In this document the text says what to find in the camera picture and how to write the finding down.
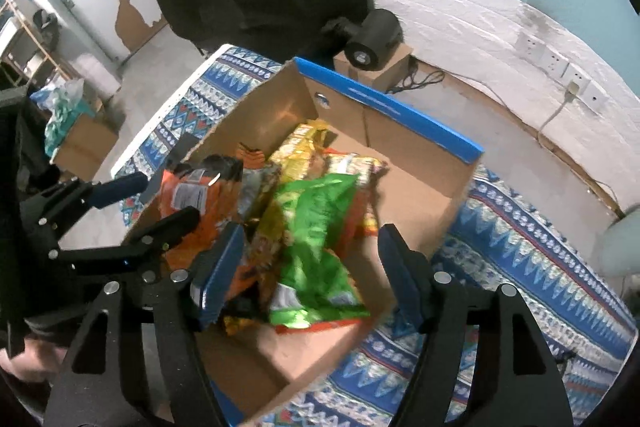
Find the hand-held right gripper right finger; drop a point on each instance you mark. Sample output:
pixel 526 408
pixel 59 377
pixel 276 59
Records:
pixel 400 277

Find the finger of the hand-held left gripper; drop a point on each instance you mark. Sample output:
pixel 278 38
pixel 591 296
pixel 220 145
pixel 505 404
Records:
pixel 120 189
pixel 170 227

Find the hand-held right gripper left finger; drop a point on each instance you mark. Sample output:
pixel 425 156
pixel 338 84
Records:
pixel 220 277

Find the white wall socket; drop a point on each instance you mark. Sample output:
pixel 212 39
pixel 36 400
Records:
pixel 597 96
pixel 553 59
pixel 528 44
pixel 580 74

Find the white container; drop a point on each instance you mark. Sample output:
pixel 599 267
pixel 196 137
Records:
pixel 97 77

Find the pile of snack packets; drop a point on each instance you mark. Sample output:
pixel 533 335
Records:
pixel 300 147

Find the teal plastic bag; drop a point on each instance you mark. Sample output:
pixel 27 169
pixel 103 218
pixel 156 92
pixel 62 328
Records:
pixel 65 122

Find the black camera on small box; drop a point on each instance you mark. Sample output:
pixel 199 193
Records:
pixel 375 32

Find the small brown cardboard box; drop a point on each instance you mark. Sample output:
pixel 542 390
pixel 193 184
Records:
pixel 390 74

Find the green snack bag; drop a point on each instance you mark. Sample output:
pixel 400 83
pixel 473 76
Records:
pixel 310 227

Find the wooden rack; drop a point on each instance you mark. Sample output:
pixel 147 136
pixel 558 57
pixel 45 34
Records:
pixel 50 52

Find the orange snack bag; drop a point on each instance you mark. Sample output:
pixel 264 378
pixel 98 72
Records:
pixel 215 212

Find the cardboard box blue rim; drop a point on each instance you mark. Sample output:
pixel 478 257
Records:
pixel 415 197

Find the grey bucket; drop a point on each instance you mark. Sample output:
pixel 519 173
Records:
pixel 622 242

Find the blue patterned tablecloth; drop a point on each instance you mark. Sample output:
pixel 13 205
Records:
pixel 500 247

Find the person's left hand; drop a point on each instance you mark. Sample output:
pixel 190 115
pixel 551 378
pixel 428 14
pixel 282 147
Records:
pixel 32 359

